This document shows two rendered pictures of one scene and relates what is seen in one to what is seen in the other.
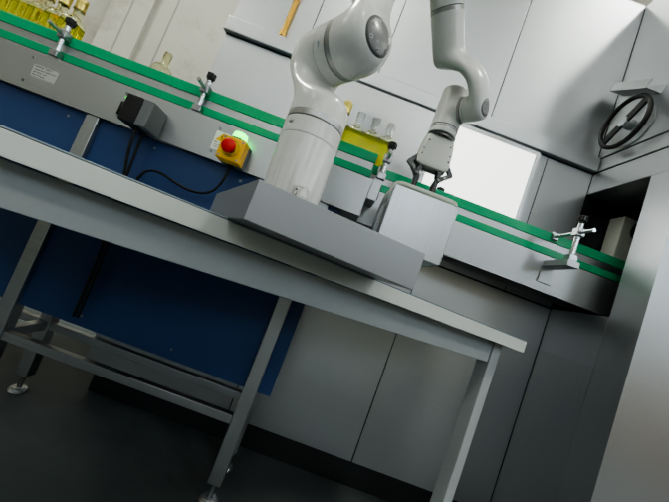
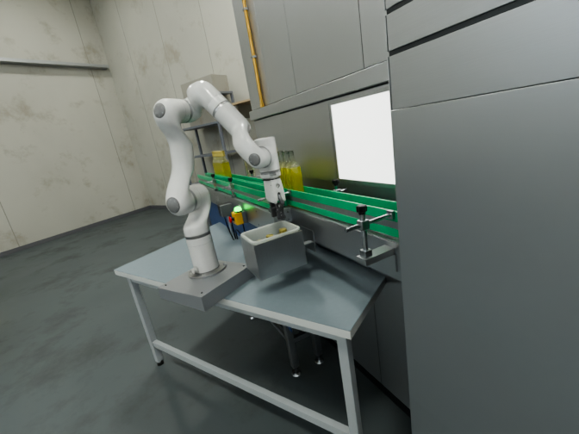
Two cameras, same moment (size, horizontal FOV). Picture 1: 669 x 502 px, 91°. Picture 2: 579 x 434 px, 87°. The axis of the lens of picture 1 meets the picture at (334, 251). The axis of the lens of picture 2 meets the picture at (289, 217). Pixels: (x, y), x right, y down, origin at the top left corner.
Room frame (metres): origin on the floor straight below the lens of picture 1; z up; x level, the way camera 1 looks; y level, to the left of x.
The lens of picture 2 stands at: (0.49, -1.33, 1.41)
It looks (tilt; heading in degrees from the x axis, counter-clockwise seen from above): 16 degrees down; 66
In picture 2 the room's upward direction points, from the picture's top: 10 degrees counter-clockwise
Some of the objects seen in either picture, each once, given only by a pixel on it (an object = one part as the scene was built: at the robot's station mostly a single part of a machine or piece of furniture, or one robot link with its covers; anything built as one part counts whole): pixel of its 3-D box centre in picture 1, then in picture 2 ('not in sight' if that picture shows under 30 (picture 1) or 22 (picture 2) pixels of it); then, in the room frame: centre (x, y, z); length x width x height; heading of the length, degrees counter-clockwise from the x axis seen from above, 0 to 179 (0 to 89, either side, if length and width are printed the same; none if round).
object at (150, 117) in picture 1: (142, 117); (225, 209); (0.94, 0.66, 0.96); 0.08 x 0.08 x 0.08; 1
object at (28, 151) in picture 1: (216, 231); (284, 236); (1.24, 0.44, 0.73); 1.58 x 1.52 x 0.04; 119
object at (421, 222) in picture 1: (403, 231); (278, 247); (0.94, -0.17, 0.92); 0.27 x 0.17 x 0.15; 1
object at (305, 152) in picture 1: (299, 170); (202, 252); (0.66, 0.13, 0.90); 0.19 x 0.19 x 0.18
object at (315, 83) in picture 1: (322, 80); (196, 209); (0.68, 0.16, 1.11); 0.19 x 0.12 x 0.24; 43
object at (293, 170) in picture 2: (377, 163); (295, 182); (1.14, -0.03, 1.16); 0.06 x 0.06 x 0.21; 1
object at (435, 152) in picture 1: (435, 152); (273, 189); (0.96, -0.18, 1.18); 0.10 x 0.07 x 0.11; 91
